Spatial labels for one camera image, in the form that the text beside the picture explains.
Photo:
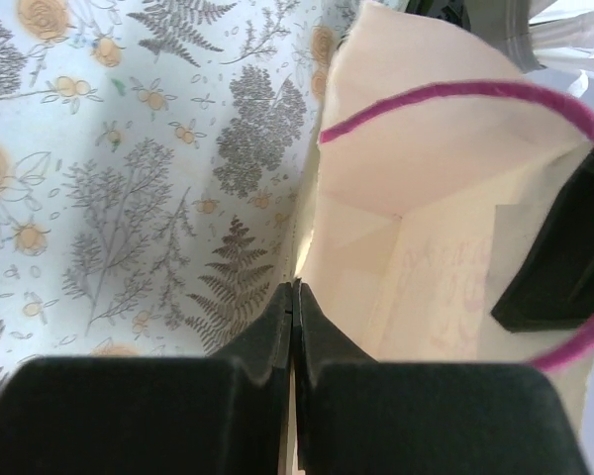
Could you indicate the grey straw holder cup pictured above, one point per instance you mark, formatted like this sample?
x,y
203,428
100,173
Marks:
x,y
504,25

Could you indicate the floral patterned table mat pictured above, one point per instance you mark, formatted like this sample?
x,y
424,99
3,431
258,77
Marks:
x,y
150,159

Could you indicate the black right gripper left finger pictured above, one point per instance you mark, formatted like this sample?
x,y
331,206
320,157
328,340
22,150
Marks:
x,y
222,414

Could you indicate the kraft paper cakes bag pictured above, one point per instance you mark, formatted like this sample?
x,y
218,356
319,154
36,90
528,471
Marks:
x,y
435,166

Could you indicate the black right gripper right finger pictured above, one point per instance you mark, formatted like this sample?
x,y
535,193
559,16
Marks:
x,y
356,415

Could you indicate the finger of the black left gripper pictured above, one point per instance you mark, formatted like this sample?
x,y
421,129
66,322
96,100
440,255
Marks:
x,y
542,252

